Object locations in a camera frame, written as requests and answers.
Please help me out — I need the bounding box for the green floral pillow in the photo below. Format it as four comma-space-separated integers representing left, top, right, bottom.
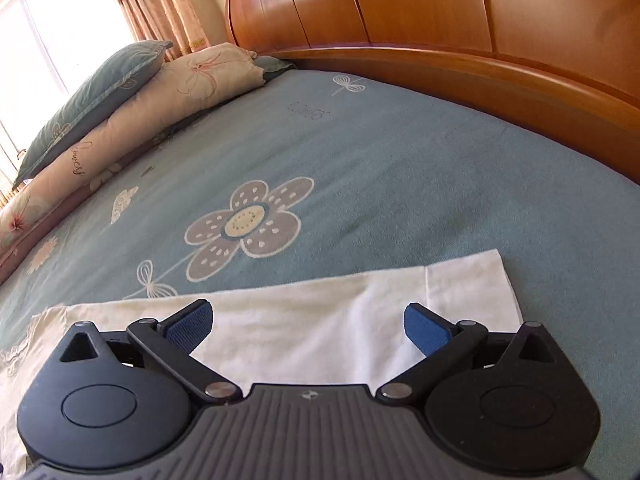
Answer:
12, 40, 173, 191

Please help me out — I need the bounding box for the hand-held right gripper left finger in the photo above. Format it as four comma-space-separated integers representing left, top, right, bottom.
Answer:
55, 299, 242, 407

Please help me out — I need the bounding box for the window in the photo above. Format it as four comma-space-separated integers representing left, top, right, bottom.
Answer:
0, 0, 136, 181

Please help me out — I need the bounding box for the white printed long-sleeve shirt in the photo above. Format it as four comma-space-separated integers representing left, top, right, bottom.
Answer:
0, 249, 523, 480

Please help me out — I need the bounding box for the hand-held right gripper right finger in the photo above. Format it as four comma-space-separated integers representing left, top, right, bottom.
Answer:
377, 302, 562, 407

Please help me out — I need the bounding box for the pink patterned curtain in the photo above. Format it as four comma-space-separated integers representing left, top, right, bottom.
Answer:
102, 0, 211, 61

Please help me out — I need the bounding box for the small teal cushion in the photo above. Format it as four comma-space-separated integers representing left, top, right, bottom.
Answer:
252, 55, 297, 82

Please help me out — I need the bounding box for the pink floral folded quilt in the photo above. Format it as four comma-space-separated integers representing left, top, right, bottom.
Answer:
0, 42, 265, 286

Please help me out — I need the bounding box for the wooden bed headboard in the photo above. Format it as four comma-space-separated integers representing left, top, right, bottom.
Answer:
222, 0, 640, 186

